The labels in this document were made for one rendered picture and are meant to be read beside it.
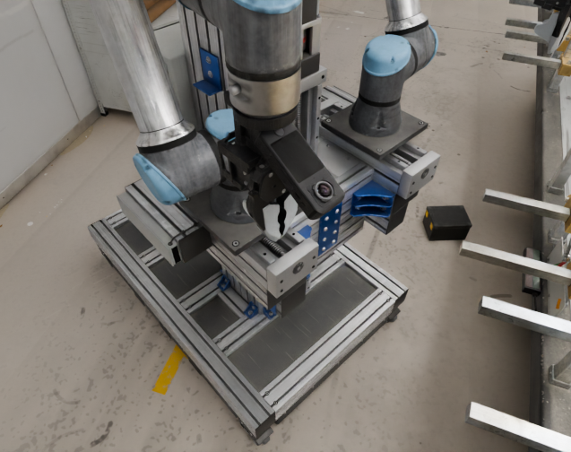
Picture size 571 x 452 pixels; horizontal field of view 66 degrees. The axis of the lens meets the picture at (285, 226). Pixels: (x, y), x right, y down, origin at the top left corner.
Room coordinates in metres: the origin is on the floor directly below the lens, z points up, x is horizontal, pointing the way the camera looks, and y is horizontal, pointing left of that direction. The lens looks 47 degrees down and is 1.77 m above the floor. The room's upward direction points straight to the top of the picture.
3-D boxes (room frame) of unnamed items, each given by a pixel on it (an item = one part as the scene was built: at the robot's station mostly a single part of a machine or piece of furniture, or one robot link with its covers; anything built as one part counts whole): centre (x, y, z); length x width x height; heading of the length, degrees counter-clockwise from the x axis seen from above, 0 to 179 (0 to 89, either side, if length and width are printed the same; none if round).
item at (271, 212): (0.41, 0.04, 1.35); 0.06 x 0.03 x 0.09; 42
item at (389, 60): (1.10, -0.27, 1.21); 0.13 x 0.12 x 0.14; 140
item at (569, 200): (0.91, -0.87, 0.84); 0.13 x 0.06 x 0.05; 158
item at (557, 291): (0.74, -0.77, 0.75); 0.26 x 0.01 x 0.10; 158
